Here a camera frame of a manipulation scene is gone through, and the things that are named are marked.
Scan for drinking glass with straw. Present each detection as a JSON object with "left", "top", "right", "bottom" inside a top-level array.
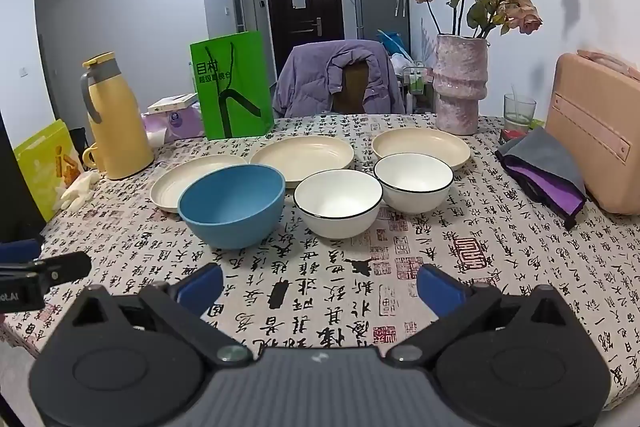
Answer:
[{"left": 503, "top": 87, "right": 537, "bottom": 133}]

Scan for cream plate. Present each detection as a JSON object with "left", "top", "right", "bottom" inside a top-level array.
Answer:
[
  {"left": 250, "top": 135, "right": 355, "bottom": 190},
  {"left": 149, "top": 155, "right": 247, "bottom": 213},
  {"left": 371, "top": 128, "right": 471, "bottom": 170}
]

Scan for red small box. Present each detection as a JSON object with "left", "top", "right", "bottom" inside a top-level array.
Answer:
[{"left": 501, "top": 129, "right": 526, "bottom": 142}]

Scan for purple puffer jacket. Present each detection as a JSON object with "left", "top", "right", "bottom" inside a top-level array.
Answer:
[{"left": 272, "top": 39, "right": 406, "bottom": 118}]

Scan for left white black-rimmed bowl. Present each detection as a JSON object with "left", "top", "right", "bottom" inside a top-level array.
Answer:
[{"left": 293, "top": 169, "right": 383, "bottom": 239}]

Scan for pink laptop case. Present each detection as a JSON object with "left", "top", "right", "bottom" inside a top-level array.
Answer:
[{"left": 546, "top": 50, "right": 640, "bottom": 216}]

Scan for yellow mug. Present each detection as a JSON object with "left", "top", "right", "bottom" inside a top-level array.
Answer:
[{"left": 81, "top": 143, "right": 106, "bottom": 172}]

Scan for blue bowl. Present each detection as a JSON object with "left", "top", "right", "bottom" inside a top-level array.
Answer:
[{"left": 178, "top": 165, "right": 285, "bottom": 251}]

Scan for right white black-rimmed bowl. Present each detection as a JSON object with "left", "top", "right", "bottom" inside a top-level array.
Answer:
[{"left": 373, "top": 153, "right": 454, "bottom": 215}]

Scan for white flat box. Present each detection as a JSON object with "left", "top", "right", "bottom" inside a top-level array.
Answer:
[{"left": 148, "top": 93, "right": 198, "bottom": 114}]

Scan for pink textured vase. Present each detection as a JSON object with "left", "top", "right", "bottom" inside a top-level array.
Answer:
[{"left": 433, "top": 35, "right": 488, "bottom": 135}]

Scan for grey purple cloth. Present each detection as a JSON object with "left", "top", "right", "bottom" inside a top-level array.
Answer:
[{"left": 496, "top": 127, "right": 587, "bottom": 231}]

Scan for green paper shopping bag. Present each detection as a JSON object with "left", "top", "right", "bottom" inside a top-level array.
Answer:
[{"left": 190, "top": 31, "right": 274, "bottom": 140}]

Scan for yellow thermos jug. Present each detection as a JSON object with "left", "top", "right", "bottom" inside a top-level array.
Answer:
[{"left": 80, "top": 52, "right": 154, "bottom": 181}]

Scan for purple tissue pack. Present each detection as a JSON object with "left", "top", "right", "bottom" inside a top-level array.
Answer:
[{"left": 142, "top": 103, "right": 205, "bottom": 143}]

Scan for dark entrance door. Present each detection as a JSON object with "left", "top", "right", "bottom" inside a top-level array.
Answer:
[{"left": 268, "top": 0, "right": 345, "bottom": 70}]

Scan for white black-rimmed bowl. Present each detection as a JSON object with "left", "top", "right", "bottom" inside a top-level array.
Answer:
[
  {"left": 293, "top": 169, "right": 383, "bottom": 239},
  {"left": 373, "top": 153, "right": 454, "bottom": 215}
]

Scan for yellow-green snack box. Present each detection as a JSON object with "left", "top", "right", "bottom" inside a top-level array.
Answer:
[{"left": 14, "top": 119, "right": 85, "bottom": 222}]

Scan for white rubber gloves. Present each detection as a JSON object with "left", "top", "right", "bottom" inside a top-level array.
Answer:
[{"left": 60, "top": 170, "right": 101, "bottom": 212}]

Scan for wooden chair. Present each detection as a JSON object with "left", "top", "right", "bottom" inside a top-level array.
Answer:
[{"left": 332, "top": 62, "right": 369, "bottom": 115}]

